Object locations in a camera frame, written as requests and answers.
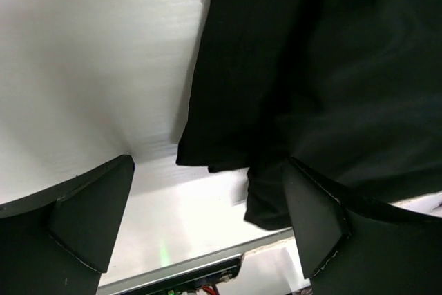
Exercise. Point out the aluminium frame rail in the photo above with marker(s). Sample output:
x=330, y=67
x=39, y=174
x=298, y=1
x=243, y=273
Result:
x=155, y=277

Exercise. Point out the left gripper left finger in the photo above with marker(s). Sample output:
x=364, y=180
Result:
x=60, y=240

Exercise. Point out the black trousers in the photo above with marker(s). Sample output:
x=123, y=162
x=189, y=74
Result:
x=351, y=88

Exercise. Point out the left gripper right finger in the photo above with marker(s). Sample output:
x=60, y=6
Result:
x=352, y=244

